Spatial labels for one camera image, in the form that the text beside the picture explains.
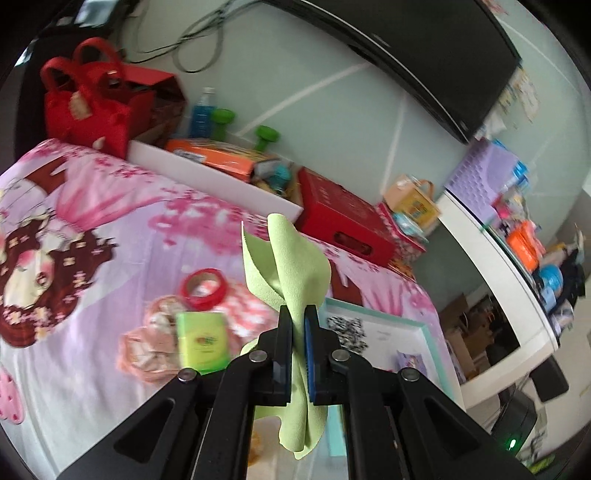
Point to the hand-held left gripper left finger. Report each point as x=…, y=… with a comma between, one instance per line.
x=284, y=369

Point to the purple perforated basket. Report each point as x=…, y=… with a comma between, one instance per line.
x=480, y=177

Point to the teal toy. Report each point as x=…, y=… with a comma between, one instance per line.
x=280, y=175

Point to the red felt handbag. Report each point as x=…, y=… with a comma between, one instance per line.
x=83, y=110

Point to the blue round container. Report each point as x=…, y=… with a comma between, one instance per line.
x=549, y=279

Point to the red tape roll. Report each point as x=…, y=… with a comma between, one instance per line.
x=203, y=302

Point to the printed cartoon bed sheet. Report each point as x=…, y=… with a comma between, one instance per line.
x=92, y=207

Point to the white desk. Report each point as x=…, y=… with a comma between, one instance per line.
x=498, y=258

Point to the open red gift box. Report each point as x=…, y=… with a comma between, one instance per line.
x=161, y=99

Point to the white foam board bin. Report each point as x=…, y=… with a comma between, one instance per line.
x=207, y=177

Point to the colourful wall sticker sheet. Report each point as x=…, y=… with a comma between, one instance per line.
x=521, y=97

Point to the light green cloth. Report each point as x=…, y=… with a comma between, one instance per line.
x=281, y=267

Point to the stack of colourful packets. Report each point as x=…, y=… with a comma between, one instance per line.
x=512, y=180

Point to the orange cardboard box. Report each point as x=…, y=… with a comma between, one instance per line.
x=217, y=154

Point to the brown cardboard box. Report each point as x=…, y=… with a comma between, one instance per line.
x=461, y=318

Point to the black wall monitor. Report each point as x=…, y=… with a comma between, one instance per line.
x=415, y=60

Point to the blue wipes packet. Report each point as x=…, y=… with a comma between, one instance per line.
x=411, y=226

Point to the blue liquid bottle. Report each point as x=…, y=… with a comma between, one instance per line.
x=202, y=117

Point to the pink plush toy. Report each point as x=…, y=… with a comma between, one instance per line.
x=147, y=341

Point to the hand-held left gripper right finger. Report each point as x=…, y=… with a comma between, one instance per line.
x=311, y=364

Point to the pink white fuzzy sock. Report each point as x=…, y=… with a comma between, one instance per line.
x=251, y=314

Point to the yellow wooden carry case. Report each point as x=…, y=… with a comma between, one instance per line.
x=411, y=198

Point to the black device with screen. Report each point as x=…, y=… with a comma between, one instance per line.
x=92, y=9

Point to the green dumbbell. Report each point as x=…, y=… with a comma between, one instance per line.
x=221, y=121
x=267, y=136

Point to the orange packet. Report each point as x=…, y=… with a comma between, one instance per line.
x=521, y=242

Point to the shallow teal cardboard box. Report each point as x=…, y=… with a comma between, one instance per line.
x=397, y=337

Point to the green soap packet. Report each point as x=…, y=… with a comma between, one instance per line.
x=201, y=341

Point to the red white patterned box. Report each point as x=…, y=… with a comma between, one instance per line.
x=404, y=247

